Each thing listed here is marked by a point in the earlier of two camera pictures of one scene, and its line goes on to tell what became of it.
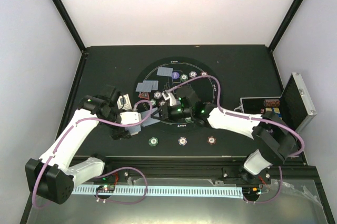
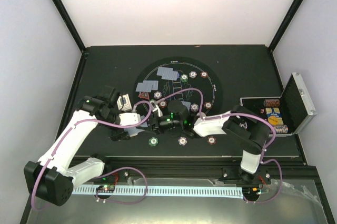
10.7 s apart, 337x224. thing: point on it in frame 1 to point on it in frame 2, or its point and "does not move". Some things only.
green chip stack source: x=153 y=141 does not move
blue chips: x=192 y=74 does not move
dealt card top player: x=165 y=71 does not move
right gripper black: x=158 y=111 to x=155 y=123
